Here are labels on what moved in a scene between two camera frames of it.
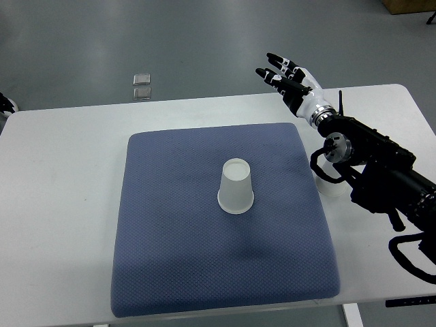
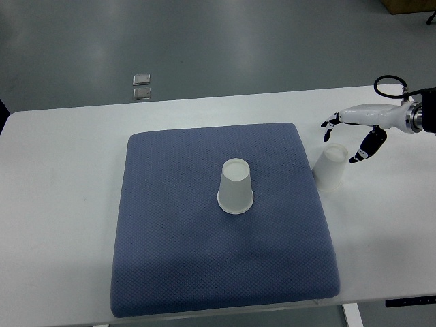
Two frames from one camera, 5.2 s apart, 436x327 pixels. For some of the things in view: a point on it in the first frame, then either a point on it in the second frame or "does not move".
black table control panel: (411, 301) does not move
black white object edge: (7, 104) to (5, 114)
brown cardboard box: (397, 7) does not move
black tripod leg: (431, 18) does not move
